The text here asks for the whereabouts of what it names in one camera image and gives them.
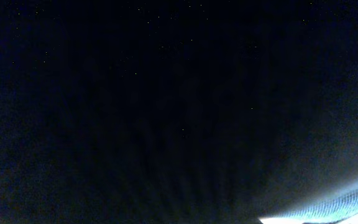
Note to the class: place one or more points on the black polo shirt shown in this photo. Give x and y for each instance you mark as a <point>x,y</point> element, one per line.
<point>178,111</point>

